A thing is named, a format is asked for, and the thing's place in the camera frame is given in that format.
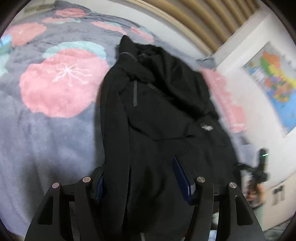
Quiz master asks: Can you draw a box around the grey blanket with pink clouds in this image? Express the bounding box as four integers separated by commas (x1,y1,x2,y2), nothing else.
1,1,204,237

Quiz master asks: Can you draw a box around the pink pillow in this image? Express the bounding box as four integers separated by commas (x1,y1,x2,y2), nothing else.
200,68,246,133

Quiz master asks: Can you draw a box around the person's right hand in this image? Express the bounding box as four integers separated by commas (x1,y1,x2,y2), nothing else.
246,183,265,208

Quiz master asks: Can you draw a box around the wooden slatted headboard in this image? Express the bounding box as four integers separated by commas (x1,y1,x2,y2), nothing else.
129,0,260,55

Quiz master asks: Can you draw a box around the colourful wall map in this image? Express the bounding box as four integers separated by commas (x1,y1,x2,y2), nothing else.
243,42,295,135

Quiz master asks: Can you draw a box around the wall socket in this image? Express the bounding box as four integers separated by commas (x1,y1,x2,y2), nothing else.
273,185,285,206

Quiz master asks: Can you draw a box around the black jacket with grey piping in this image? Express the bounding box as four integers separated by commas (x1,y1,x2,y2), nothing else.
99,36,241,240

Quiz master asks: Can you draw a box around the grey pillow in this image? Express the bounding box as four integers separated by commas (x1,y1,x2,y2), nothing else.
196,56,217,69

